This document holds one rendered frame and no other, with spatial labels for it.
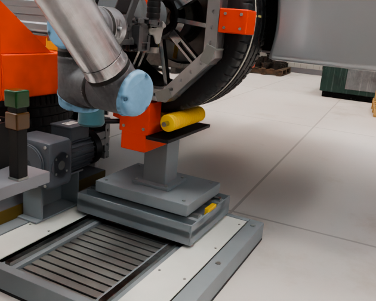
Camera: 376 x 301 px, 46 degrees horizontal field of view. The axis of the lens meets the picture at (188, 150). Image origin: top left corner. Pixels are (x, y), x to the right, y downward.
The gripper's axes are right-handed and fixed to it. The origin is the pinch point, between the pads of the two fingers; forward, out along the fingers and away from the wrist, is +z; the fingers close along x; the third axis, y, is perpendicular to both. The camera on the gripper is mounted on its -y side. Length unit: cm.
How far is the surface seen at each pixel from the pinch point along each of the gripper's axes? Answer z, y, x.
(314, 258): 57, 82, 44
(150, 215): 21, 66, -10
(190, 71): 20.1, 13.9, 1.6
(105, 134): 75, 57, -71
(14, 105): -37.9, 20.1, -12.2
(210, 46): 18.2, 5.4, 8.3
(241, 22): 18.4, -2.2, 17.2
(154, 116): 20.8, 30.5, -11.0
